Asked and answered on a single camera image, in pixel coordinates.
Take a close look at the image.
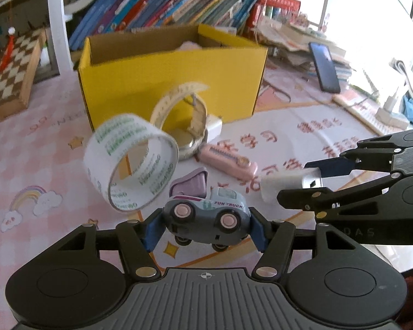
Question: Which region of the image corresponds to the white charger block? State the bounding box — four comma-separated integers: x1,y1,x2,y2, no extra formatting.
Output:
205,114,223,143

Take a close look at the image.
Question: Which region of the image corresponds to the red hanging ornament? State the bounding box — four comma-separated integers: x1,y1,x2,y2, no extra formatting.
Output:
0,27,15,73

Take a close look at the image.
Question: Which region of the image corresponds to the grey toy truck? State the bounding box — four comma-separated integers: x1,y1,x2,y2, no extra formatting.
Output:
162,187,251,252

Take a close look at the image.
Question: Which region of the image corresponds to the clear printed tape roll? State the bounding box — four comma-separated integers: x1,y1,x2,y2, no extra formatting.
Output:
83,113,179,213

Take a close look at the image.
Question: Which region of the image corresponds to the cream wrist watch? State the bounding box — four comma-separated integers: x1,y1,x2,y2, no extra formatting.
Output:
150,82,209,161

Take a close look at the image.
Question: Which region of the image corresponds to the pile of papers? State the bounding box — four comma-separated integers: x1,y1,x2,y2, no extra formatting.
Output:
254,16,353,81

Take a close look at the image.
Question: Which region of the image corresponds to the yellow cardboard box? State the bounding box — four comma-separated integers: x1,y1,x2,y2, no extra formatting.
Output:
78,25,267,129

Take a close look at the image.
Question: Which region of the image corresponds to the black smartphone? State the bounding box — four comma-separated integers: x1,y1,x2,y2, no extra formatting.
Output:
309,42,341,94

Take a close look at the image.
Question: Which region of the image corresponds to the wooden chess board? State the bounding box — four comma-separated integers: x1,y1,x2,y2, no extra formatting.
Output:
0,28,47,122

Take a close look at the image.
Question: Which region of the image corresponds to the pink plush toy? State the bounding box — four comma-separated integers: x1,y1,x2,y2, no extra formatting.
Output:
176,41,202,51

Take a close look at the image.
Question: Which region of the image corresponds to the white shelf post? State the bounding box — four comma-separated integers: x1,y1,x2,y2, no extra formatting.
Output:
47,0,73,75

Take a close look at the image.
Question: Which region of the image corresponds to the pink utility knife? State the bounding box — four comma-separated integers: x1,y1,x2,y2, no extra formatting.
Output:
197,144,258,181

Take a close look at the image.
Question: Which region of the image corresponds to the white power strip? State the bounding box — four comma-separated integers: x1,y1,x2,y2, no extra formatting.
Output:
376,98,409,130

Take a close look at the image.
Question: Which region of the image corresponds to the row of books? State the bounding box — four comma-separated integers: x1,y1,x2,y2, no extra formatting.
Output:
68,0,301,51

